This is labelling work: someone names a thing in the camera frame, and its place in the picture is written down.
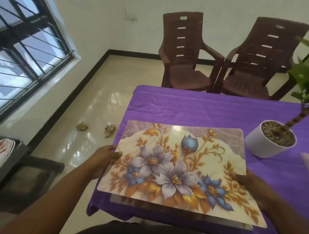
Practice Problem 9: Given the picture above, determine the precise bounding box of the person's left hand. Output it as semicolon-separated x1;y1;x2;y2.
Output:
89;144;123;180

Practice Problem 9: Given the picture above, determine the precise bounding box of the person's right hand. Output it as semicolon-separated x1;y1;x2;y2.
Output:
229;168;278;212

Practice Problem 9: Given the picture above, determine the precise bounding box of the floral placemat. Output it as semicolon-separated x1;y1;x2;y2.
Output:
96;120;268;229
110;192;254;231

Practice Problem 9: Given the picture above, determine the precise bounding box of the stack of floral plates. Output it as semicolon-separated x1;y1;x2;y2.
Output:
0;139;16;168

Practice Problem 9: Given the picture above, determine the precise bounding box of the person's left forearm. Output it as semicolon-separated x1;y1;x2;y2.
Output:
0;166;102;234

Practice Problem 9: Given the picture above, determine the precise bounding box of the person's dark clothing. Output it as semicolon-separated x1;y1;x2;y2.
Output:
80;220;202;234

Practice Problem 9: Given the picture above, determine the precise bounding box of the crumpled colourful paper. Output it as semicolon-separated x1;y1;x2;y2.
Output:
104;122;117;138

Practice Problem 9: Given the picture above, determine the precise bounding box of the green plant with white pot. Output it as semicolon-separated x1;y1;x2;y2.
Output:
244;36;309;159

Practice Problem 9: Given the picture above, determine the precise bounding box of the dark grey plastic stool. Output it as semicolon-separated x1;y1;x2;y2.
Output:
0;155;65;214

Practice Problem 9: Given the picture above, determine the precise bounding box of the grey plastic tray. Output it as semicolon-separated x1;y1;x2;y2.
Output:
0;138;29;184

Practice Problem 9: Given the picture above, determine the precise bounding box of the black barred window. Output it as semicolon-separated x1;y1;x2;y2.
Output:
0;0;81;123

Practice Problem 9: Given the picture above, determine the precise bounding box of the purple cloth table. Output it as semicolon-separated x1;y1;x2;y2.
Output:
86;85;309;234

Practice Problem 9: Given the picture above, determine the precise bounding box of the brown plastic chair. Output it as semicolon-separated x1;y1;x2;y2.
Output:
212;17;309;101
159;11;225;93

